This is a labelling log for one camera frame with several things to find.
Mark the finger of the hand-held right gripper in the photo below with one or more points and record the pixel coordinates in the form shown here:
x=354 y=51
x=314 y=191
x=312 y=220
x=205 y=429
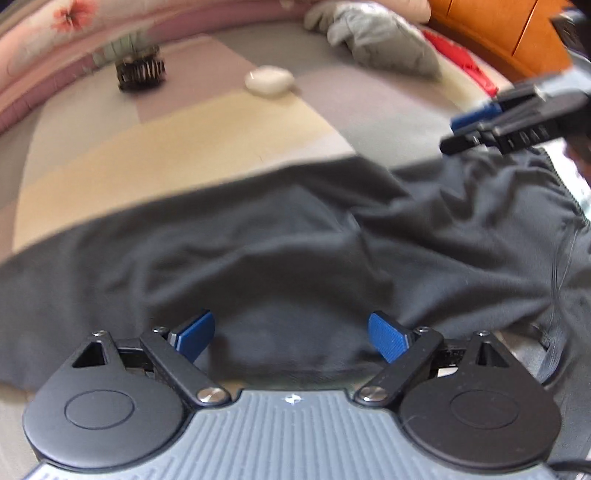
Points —
x=466 y=141
x=475 y=116

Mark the dark grey pants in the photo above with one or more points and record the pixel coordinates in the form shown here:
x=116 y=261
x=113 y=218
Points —
x=277 y=258

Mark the red cloth item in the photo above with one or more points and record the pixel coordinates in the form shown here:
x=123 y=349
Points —
x=466 y=64

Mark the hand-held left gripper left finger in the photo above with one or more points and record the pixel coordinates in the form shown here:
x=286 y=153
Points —
x=196 y=334

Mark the wooden bed headboard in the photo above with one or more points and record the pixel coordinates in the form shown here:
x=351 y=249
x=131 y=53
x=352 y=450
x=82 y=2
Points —
x=498 y=27

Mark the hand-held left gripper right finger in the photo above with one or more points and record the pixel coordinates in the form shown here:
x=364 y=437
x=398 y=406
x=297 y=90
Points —
x=388 y=337

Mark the pastel checkered bed sheet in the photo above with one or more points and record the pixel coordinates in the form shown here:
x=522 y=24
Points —
x=184 y=129

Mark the black hair claw clip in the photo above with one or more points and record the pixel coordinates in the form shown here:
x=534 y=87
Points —
x=141 y=71

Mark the white earbud case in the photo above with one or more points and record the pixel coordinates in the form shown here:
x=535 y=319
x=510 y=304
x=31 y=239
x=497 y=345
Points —
x=269 y=81

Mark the grey crumpled cloth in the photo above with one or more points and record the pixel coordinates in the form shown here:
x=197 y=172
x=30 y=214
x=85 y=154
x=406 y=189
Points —
x=378 y=32

